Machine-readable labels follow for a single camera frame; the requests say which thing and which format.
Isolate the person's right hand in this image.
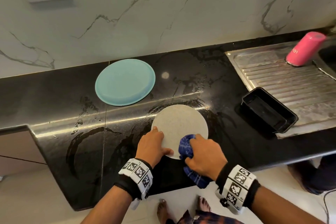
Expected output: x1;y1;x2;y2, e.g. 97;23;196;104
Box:
184;133;229;182

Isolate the teal plate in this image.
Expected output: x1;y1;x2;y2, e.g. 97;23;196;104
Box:
94;58;156;107

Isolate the red bear cup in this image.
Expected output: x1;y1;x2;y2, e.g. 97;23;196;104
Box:
285;31;327;68

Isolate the person's left hand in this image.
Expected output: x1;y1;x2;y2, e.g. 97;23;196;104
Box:
134;126;174;168

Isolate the black plastic tray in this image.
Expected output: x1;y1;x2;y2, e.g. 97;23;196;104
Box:
240;86;299;134

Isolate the person's right forearm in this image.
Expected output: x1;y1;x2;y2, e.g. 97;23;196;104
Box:
252;185;326;224

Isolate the left wrist marker band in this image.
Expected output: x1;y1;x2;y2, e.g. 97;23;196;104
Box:
114;157;154;201

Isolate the steel sink drainboard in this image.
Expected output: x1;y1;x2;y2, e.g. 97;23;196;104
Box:
225;35;336;139

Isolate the blue orange plaid shirt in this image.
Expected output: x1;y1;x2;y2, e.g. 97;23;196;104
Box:
167;210;245;224

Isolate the brown lower drawer unit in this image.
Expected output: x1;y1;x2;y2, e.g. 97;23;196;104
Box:
0;125;48;177

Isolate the person's right foot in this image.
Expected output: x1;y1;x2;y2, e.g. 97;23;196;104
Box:
197;196;212;214

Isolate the wrist marker band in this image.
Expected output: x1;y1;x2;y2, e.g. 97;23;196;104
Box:
114;157;154;201
215;162;261;215

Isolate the person's left foot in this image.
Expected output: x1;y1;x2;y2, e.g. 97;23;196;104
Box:
156;198;170;224

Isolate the speckled white plate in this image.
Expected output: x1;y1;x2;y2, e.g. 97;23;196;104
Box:
150;104;210;160

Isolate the person's left forearm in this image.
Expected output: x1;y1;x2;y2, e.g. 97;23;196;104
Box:
81;185;133;224

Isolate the black floor cable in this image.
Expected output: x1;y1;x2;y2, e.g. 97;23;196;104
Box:
321;189;336;224

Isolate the right wrist marker band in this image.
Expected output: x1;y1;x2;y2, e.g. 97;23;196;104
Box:
215;162;261;215

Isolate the blue striped cloth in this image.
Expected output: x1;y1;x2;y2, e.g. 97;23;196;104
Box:
178;134;213;189

